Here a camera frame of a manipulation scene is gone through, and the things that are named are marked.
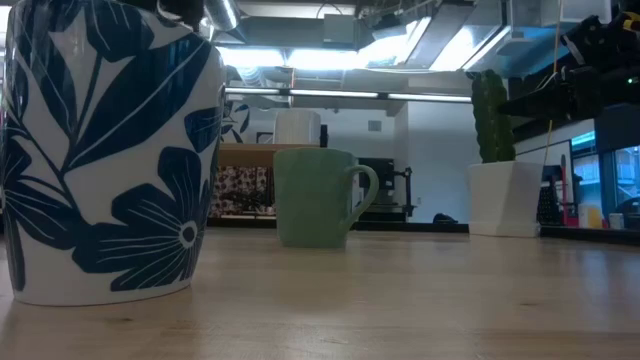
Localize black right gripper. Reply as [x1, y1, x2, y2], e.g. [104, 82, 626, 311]
[496, 63, 640, 122]

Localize green cactus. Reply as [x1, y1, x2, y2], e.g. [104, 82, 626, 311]
[470, 68, 517, 165]

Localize red stand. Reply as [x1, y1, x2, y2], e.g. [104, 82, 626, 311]
[558, 153, 581, 229]

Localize white planter pot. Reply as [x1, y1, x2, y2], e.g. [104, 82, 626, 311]
[467, 159, 546, 239]

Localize black mesh crate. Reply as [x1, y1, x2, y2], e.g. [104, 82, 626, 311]
[536, 183, 563, 227]

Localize white mug blue leaf print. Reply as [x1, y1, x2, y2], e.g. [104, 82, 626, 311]
[221, 101, 251, 145]

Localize yellow container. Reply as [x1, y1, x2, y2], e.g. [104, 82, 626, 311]
[578, 203, 604, 230]

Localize wooden shelf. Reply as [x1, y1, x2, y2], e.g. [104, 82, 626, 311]
[217, 143, 321, 169]

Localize white ribbed cylinder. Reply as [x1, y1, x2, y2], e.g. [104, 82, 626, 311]
[272, 108, 322, 147]

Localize black machine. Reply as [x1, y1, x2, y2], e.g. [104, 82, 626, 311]
[355, 158, 417, 224]

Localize large white blue floral mug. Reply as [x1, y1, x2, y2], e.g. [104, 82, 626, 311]
[0, 0, 227, 307]

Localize long ceiling light strip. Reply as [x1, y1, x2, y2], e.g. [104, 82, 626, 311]
[223, 86, 472, 104]

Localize patterned boxes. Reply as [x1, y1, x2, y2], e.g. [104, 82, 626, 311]
[208, 166, 277, 219]

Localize green faceted mug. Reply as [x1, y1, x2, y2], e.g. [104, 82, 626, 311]
[272, 147, 381, 250]

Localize silver ceiling duct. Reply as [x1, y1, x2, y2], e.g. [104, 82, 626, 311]
[203, 0, 242, 32]

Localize yellow hanging cable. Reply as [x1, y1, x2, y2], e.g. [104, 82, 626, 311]
[543, 0, 564, 166]

